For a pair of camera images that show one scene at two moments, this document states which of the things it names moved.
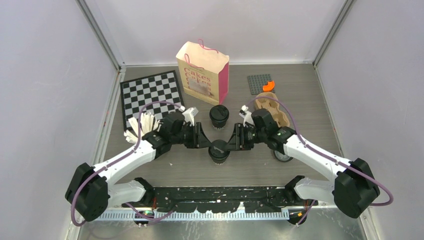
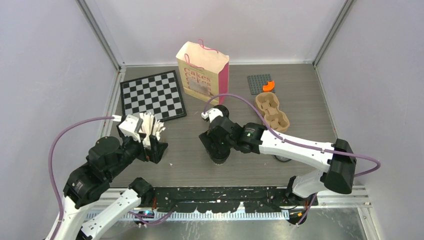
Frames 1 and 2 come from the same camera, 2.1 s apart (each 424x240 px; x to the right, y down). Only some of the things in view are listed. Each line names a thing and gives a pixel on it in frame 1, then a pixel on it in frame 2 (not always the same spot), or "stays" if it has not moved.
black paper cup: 218,151 stays
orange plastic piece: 269,87 stays
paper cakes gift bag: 205,72 stays
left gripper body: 190,137 -> 153,153
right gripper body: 248,135 -> 208,137
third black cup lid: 281,157 stays
